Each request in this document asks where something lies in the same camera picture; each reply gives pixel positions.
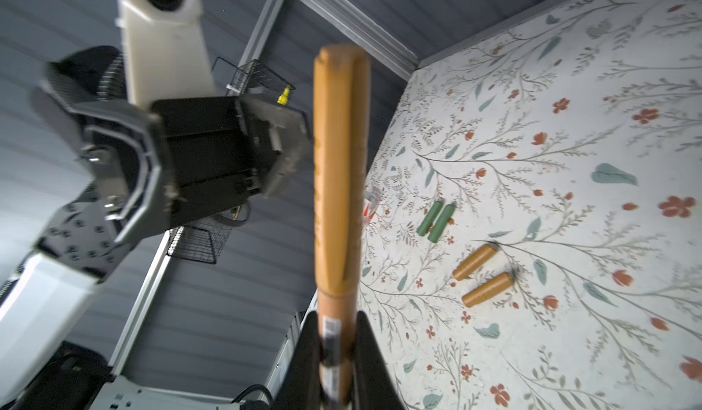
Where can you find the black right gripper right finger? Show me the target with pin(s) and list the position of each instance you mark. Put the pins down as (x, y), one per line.
(372, 385)

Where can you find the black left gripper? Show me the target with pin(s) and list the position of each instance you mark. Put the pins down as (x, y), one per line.
(156, 168)

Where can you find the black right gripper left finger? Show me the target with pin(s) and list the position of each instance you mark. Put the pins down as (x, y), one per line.
(301, 388)

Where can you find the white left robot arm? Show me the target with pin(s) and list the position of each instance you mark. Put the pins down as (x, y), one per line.
(39, 306)

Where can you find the yellow marker in basket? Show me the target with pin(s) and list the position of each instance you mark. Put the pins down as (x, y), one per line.
(285, 96)

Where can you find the black wire basket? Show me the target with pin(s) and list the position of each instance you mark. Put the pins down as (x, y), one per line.
(214, 167)

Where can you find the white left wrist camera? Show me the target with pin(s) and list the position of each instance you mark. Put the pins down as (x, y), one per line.
(162, 32)

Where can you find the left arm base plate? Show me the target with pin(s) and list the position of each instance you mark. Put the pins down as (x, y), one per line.
(122, 394)

